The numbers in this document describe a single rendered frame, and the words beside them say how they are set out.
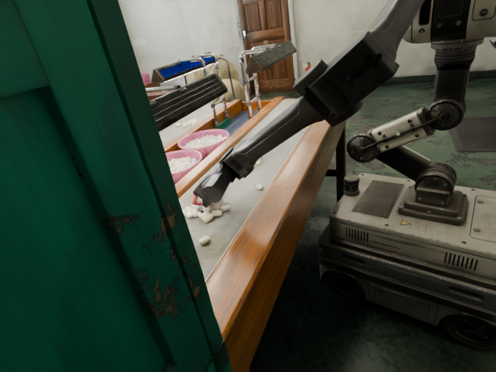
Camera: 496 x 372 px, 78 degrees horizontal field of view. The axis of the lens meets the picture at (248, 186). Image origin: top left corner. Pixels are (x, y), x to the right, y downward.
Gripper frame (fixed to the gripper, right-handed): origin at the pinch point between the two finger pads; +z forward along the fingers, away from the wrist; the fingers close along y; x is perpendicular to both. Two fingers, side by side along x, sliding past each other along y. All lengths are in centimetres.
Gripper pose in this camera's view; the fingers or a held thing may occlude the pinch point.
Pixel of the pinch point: (195, 203)
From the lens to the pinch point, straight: 103.1
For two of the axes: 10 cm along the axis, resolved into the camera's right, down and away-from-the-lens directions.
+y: -3.7, 4.9, -7.9
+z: -5.9, 5.3, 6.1
